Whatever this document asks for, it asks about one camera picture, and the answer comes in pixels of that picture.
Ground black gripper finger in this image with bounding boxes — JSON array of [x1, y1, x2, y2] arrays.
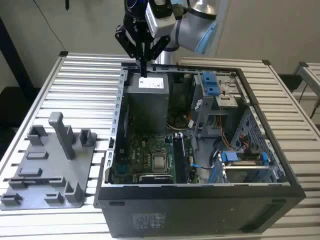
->
[[143, 35, 171, 78], [114, 24, 145, 78]]

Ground black RAM stick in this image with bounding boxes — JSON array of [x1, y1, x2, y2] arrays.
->
[[179, 136, 190, 184], [10, 176, 64, 183]]

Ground blue drive bay latch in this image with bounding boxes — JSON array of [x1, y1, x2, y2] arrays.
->
[[201, 71, 220, 96]]

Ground grey power supply unit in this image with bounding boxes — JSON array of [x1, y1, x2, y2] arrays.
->
[[123, 72, 170, 133]]

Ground grey metal drive cage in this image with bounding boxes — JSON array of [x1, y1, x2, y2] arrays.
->
[[191, 71, 251, 138]]

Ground black case fan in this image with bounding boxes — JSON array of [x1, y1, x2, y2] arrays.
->
[[116, 102, 130, 161]]

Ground CPU socket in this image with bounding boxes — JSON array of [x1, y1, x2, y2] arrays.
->
[[150, 149, 169, 174]]

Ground green motherboard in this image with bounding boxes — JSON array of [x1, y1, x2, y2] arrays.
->
[[114, 133, 198, 185]]

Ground silver CPU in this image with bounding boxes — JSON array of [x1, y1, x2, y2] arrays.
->
[[153, 154, 167, 170]]

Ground hard disk in blue carrier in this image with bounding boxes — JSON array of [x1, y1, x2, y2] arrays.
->
[[219, 151, 272, 185]]

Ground black graphics card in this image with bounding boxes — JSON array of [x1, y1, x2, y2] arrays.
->
[[138, 174, 175, 185]]

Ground black box beside table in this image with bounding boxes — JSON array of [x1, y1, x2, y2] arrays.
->
[[278, 73, 303, 95]]

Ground grey plastic parts rack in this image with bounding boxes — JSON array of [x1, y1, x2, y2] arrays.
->
[[0, 111, 98, 211]]

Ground metal slat side table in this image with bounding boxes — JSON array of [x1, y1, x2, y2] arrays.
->
[[293, 61, 320, 101]]

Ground black open PC case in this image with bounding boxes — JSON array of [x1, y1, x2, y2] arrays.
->
[[93, 61, 306, 238]]

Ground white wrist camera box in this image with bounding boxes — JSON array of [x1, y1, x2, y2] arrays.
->
[[145, 0, 176, 39]]

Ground thin black wall cable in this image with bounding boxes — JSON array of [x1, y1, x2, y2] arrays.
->
[[39, 4, 67, 53]]

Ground power supply wire bundle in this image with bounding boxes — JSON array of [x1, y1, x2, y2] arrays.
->
[[166, 111, 195, 131]]

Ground orange and red wires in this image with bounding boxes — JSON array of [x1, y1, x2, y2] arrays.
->
[[216, 117, 238, 151]]

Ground black slanted frame post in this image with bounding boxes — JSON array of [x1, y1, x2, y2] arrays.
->
[[0, 16, 35, 96]]

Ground blue data wire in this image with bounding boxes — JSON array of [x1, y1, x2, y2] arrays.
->
[[191, 162, 213, 171]]

